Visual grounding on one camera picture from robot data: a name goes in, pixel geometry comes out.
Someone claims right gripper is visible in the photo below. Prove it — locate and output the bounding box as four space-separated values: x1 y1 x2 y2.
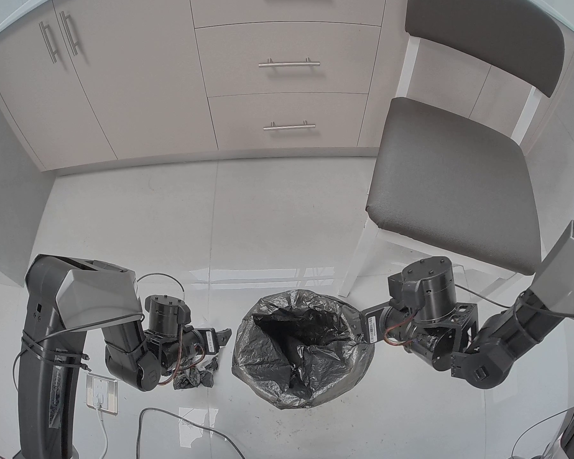
360 304 415 349

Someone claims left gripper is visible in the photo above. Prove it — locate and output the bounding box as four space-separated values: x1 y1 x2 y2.
172 327 233 359

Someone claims black plastic bag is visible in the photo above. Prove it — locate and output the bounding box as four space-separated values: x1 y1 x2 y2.
232 290 375 409

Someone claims crumpled black plastic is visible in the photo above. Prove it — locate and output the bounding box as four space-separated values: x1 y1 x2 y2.
173 357 221 391

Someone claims grey and white chair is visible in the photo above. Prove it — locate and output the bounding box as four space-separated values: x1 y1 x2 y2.
337 0 566 298

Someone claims beige cabinet with drawers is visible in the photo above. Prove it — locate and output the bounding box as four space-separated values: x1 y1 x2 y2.
0 0 414 177

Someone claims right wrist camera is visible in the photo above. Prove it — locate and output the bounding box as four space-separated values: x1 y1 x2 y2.
388 274 408 311

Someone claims black cable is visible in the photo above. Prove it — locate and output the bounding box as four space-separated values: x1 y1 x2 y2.
137 406 252 459
135 273 186 301

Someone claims white cable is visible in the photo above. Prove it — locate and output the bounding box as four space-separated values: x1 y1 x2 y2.
94 392 111 459

